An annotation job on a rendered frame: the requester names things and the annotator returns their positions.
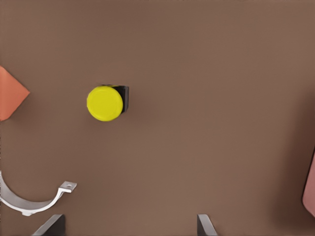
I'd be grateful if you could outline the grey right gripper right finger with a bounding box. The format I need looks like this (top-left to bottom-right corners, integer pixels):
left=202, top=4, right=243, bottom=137
left=197, top=214, right=219, bottom=236

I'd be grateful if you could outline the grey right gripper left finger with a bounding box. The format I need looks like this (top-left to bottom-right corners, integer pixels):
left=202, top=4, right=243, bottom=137
left=31, top=214, right=66, bottom=236

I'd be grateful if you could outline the pink storage box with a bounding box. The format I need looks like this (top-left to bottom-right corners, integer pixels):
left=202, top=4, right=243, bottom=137
left=302, top=149, right=315, bottom=218

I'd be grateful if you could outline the yellow push button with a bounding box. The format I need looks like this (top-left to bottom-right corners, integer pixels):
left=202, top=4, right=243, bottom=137
left=86, top=84, right=130, bottom=122

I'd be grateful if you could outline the silver pipe clamp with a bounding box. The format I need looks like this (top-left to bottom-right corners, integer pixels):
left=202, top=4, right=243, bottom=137
left=0, top=171, right=77, bottom=217

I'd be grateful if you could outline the orange block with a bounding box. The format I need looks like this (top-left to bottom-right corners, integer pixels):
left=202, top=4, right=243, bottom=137
left=0, top=65, right=31, bottom=121

